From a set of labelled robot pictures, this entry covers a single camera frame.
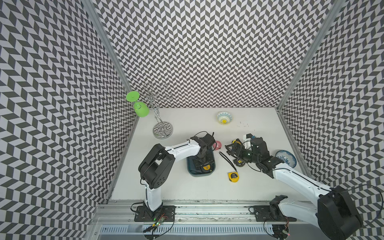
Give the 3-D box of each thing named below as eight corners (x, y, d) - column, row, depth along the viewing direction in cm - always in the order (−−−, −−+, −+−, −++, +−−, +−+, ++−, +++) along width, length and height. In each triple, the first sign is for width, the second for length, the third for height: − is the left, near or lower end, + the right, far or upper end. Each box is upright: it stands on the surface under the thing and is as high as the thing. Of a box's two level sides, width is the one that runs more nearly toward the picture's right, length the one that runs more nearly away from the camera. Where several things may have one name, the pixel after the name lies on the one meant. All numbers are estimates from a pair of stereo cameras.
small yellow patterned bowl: (222, 126, 110) (223, 121, 106) (215, 118, 115) (216, 114, 111) (232, 121, 113) (233, 117, 109) (225, 114, 118) (226, 109, 114)
